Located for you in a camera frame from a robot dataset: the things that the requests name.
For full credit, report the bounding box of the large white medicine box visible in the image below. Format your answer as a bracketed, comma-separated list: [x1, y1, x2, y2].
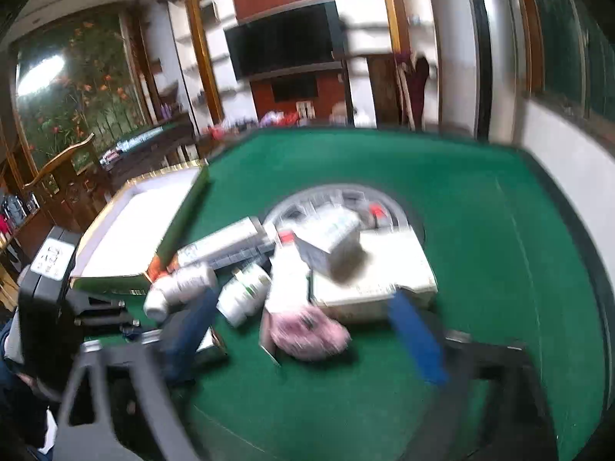
[312, 227, 438, 323]

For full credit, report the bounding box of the white bottle red label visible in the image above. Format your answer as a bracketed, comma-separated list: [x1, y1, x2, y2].
[143, 262, 218, 323]

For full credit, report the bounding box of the white bottle green label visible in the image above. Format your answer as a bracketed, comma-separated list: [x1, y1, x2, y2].
[217, 258, 271, 328]

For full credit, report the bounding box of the pink fluffy hair scrunchie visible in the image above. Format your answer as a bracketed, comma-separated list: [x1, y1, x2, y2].
[270, 306, 351, 361]

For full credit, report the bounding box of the small grey-white medicine box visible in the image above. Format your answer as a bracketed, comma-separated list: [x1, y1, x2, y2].
[293, 206, 366, 282]

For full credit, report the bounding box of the long white toothpaste box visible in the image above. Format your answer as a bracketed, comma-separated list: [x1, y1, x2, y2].
[171, 217, 267, 269]

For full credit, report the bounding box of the silver white tube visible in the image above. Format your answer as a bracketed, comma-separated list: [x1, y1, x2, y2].
[194, 328, 227, 365]

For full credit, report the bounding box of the open green gift box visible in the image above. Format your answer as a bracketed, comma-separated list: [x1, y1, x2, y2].
[71, 160, 209, 295]

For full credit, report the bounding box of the tall white medicine box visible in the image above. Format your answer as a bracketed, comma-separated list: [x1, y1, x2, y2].
[259, 230, 309, 354]

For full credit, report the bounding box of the brown wooden chair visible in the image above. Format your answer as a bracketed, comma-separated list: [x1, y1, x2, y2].
[24, 133, 116, 233]

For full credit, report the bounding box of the dark side mahjong table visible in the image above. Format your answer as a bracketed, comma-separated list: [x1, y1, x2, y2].
[99, 119, 195, 180]

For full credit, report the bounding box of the wooden armchair with red cloth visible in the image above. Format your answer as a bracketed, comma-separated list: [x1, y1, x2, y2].
[336, 50, 432, 131]

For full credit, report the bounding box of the black flat-screen television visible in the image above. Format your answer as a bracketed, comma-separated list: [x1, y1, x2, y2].
[224, 1, 345, 79]

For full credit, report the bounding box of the silver standing air conditioner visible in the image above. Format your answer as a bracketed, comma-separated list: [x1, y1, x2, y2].
[469, 0, 516, 144]

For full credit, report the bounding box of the floral wall painting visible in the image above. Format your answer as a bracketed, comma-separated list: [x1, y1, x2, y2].
[16, 10, 147, 167]

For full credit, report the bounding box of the window with green frame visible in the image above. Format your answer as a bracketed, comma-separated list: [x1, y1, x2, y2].
[535, 0, 614, 122]

